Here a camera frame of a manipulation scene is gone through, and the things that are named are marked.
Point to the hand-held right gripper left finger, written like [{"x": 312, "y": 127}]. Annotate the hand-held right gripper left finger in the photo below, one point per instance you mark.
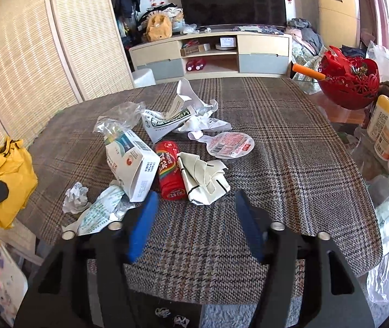
[{"x": 143, "y": 227}]

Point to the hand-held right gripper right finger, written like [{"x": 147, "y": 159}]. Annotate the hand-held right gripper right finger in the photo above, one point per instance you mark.
[{"x": 249, "y": 227}]

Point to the white medicine box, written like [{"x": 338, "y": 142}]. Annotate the white medicine box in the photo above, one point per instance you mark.
[{"x": 136, "y": 170}]

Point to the white paper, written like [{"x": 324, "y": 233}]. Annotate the white paper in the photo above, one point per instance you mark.
[{"x": 201, "y": 177}]

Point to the clear plastic bag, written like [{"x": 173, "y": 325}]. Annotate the clear plastic bag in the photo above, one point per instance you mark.
[{"x": 119, "y": 118}]

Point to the yellow cloth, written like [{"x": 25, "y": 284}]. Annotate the yellow cloth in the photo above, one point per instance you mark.
[{"x": 6, "y": 170}]

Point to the green print foil pouch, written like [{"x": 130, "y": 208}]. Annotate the green print foil pouch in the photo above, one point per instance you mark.
[{"x": 98, "y": 211}]

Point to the red candy can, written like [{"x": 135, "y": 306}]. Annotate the red candy can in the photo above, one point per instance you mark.
[{"x": 169, "y": 177}]

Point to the plaid tablecloth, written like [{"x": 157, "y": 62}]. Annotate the plaid tablecloth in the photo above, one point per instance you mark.
[{"x": 283, "y": 177}]

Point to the crumpled paper ball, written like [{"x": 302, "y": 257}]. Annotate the crumpled paper ball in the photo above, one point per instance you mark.
[{"x": 76, "y": 196}]

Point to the round peel-off lid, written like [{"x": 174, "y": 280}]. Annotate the round peel-off lid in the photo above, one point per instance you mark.
[{"x": 230, "y": 145}]

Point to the grey shaggy rug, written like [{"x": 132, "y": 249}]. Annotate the grey shaggy rug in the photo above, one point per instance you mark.
[{"x": 232, "y": 314}]

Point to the crumpled white tissue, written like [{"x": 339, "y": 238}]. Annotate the crumpled white tissue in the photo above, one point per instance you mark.
[{"x": 201, "y": 124}]

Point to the woven sliding door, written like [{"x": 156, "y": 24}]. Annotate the woven sliding door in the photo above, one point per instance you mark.
[
  {"x": 88, "y": 34},
  {"x": 16, "y": 58}
]

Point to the crumpled white printed wrapper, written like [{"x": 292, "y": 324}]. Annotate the crumpled white printed wrapper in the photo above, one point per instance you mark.
[{"x": 184, "y": 95}]

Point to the red openwork basket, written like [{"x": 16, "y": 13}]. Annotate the red openwork basket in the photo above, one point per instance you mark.
[{"x": 348, "y": 88}]

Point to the beige grey television stand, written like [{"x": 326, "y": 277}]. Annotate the beige grey television stand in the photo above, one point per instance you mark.
[{"x": 263, "y": 46}]

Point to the pile of clothes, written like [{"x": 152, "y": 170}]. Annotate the pile of clothes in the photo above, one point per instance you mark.
[{"x": 305, "y": 37}]

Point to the yellow plush toy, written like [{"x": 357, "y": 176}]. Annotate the yellow plush toy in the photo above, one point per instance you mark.
[{"x": 158, "y": 27}]

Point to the translucent plastic bag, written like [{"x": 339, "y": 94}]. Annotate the translucent plastic bag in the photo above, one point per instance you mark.
[{"x": 382, "y": 59}]

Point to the black television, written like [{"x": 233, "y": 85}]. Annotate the black television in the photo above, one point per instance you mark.
[{"x": 232, "y": 3}]

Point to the beige standing air conditioner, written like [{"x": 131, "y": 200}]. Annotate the beige standing air conditioner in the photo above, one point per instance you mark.
[{"x": 334, "y": 17}]

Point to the pink curtain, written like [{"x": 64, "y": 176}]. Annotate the pink curtain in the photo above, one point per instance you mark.
[{"x": 370, "y": 3}]

